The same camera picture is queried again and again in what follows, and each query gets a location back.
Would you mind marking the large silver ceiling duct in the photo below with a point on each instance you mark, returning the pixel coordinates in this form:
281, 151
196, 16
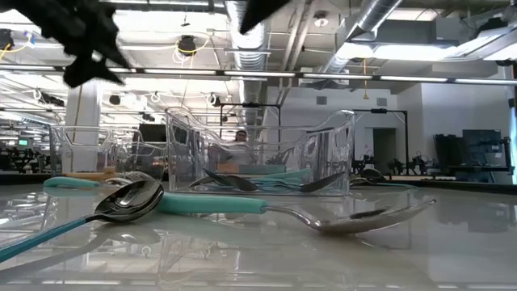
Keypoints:
248, 44

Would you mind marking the black monitor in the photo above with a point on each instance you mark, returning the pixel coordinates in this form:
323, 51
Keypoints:
151, 133

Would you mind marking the green exit sign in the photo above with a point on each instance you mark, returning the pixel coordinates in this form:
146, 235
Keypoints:
23, 142

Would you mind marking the black ceiling camera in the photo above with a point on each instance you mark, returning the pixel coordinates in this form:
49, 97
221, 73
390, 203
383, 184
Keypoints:
186, 44

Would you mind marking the long ceiling light rail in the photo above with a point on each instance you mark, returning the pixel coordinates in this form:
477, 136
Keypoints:
258, 74

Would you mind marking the grey door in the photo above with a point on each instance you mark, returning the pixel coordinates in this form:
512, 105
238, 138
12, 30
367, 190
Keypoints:
383, 149

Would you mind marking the tall black metal frame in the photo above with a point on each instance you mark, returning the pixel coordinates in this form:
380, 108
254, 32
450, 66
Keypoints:
379, 110

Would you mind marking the white pillar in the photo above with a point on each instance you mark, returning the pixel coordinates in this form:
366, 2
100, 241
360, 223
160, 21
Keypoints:
87, 113

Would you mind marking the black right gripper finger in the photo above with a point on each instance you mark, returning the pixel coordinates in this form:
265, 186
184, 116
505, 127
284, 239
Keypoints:
262, 10

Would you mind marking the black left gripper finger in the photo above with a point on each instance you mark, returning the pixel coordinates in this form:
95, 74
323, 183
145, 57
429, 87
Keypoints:
91, 68

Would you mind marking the black background workstation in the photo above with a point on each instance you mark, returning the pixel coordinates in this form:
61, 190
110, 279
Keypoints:
476, 153

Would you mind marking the person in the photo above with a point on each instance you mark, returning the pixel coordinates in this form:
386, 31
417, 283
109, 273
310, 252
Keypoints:
241, 136

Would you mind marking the small black metal frame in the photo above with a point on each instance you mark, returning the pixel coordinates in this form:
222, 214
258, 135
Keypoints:
250, 105

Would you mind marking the round ceiling sensor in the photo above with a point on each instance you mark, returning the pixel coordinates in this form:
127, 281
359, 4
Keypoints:
321, 20

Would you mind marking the wide clear plastic bin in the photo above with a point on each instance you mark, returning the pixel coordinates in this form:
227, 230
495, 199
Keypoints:
339, 153

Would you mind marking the narrow clear plastic bin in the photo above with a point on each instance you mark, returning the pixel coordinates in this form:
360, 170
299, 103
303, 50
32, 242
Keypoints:
56, 161

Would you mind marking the slanted silver ceiling duct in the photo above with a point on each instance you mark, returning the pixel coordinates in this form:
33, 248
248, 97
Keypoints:
371, 16

